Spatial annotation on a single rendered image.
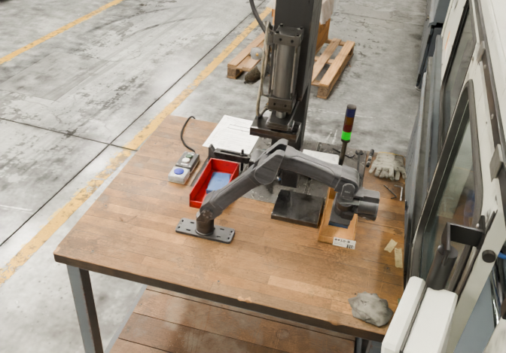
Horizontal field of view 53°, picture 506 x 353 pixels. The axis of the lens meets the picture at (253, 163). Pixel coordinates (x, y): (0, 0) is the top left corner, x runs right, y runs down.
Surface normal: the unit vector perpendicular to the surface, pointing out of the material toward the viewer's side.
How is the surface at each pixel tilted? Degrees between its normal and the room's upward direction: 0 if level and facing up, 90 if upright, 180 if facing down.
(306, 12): 90
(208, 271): 0
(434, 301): 7
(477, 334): 0
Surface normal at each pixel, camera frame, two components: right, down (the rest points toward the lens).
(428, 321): -0.05, -0.86
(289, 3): -0.25, 0.54
